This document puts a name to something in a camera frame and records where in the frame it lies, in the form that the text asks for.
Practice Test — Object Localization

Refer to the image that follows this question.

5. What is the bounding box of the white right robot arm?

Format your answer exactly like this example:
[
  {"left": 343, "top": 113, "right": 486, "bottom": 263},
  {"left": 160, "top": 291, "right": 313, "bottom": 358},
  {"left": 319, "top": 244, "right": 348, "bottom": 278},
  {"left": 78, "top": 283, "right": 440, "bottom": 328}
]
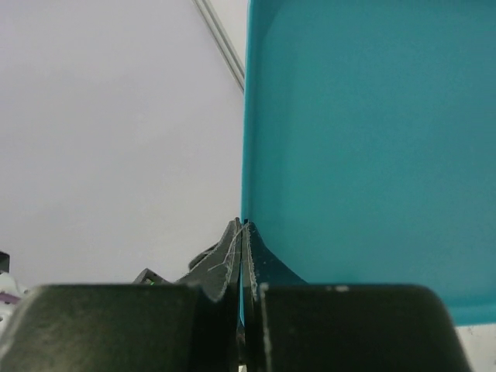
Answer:
[{"left": 1, "top": 219, "right": 470, "bottom": 371}]

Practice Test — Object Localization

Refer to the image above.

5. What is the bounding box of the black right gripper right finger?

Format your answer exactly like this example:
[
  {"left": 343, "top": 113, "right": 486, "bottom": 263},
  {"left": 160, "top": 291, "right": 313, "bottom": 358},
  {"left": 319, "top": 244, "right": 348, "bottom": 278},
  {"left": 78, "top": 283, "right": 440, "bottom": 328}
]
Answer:
[{"left": 242, "top": 222, "right": 470, "bottom": 371}]

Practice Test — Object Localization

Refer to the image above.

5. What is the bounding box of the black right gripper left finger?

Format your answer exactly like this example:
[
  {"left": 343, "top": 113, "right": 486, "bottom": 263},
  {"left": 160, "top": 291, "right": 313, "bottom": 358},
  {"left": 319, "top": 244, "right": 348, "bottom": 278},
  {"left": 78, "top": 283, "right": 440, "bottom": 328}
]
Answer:
[{"left": 1, "top": 219, "right": 241, "bottom": 371}]

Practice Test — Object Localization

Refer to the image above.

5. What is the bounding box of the teal box lid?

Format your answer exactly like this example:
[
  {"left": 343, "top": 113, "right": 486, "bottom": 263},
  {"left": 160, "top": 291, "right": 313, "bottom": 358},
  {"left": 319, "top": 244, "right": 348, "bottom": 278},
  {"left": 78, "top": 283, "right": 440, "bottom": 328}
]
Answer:
[{"left": 242, "top": 1, "right": 495, "bottom": 325}]

